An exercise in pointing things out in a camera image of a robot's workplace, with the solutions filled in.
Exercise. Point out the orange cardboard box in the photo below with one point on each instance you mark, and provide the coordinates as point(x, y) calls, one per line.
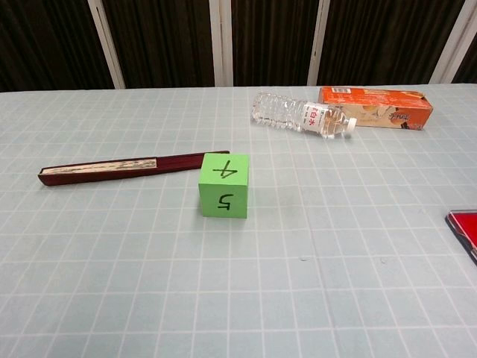
point(372, 98)

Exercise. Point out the flat red case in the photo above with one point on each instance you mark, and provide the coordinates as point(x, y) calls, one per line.
point(466, 227)

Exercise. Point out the clear plastic water bottle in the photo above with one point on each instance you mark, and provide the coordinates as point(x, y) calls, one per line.
point(283, 110)

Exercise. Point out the white partition post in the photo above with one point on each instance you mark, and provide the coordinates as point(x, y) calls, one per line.
point(221, 44)
point(452, 44)
point(108, 48)
point(317, 44)

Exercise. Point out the green cube with handwritten numbers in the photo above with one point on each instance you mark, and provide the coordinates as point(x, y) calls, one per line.
point(223, 186)

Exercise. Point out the light blue grid table cloth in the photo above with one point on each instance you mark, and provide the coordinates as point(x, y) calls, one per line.
point(149, 279)

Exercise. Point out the folded dark red hand fan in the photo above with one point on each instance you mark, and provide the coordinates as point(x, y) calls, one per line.
point(112, 171)

